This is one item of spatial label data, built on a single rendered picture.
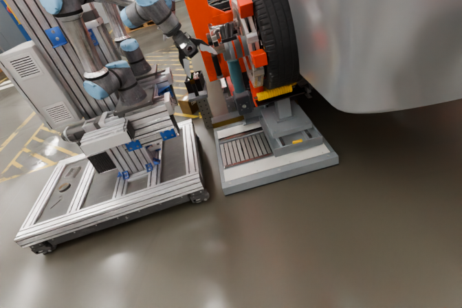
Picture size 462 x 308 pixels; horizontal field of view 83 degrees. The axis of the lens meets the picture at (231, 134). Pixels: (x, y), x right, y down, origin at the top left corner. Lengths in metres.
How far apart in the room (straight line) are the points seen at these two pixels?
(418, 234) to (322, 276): 0.54
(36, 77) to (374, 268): 2.01
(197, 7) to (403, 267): 2.01
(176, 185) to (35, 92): 0.98
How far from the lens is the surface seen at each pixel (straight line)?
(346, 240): 1.63
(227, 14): 4.15
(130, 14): 1.10
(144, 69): 2.04
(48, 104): 1.88
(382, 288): 1.53
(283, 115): 2.09
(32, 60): 1.79
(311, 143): 1.98
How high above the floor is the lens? 1.37
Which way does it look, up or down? 34 degrees down
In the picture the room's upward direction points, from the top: 17 degrees counter-clockwise
